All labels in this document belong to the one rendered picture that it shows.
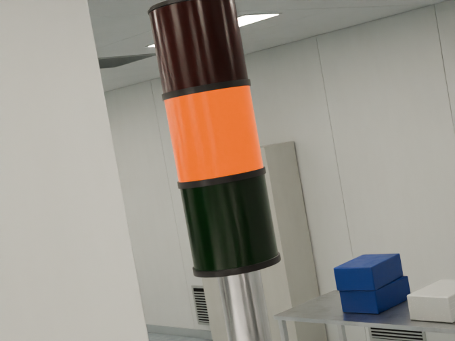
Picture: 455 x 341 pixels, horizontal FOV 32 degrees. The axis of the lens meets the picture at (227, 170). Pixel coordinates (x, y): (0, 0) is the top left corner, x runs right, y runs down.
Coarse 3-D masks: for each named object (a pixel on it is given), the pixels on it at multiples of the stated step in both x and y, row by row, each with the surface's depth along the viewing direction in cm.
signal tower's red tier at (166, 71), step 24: (192, 0) 43; (216, 0) 43; (168, 24) 43; (192, 24) 43; (216, 24) 43; (168, 48) 43; (192, 48) 43; (216, 48) 43; (240, 48) 44; (168, 72) 44; (192, 72) 43; (216, 72) 43; (240, 72) 44
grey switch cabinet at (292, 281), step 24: (288, 144) 746; (288, 168) 744; (288, 192) 741; (288, 216) 739; (288, 240) 736; (288, 264) 734; (312, 264) 756; (216, 288) 804; (264, 288) 754; (288, 288) 731; (312, 288) 753; (216, 312) 810; (216, 336) 817; (288, 336) 741; (312, 336) 748
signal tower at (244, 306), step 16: (176, 0) 43; (240, 80) 44; (176, 96) 43; (224, 176) 43; (240, 176) 43; (256, 176) 44; (208, 272) 44; (224, 272) 43; (240, 272) 43; (256, 272) 45; (224, 288) 45; (240, 288) 45; (256, 288) 45; (224, 304) 45; (240, 304) 45; (256, 304) 45; (224, 320) 46; (240, 320) 45; (256, 320) 45; (240, 336) 45; (256, 336) 45
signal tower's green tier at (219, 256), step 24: (192, 192) 44; (216, 192) 43; (240, 192) 43; (264, 192) 45; (192, 216) 44; (216, 216) 43; (240, 216) 43; (264, 216) 44; (192, 240) 45; (216, 240) 43; (240, 240) 43; (264, 240) 44; (216, 264) 44; (240, 264) 43
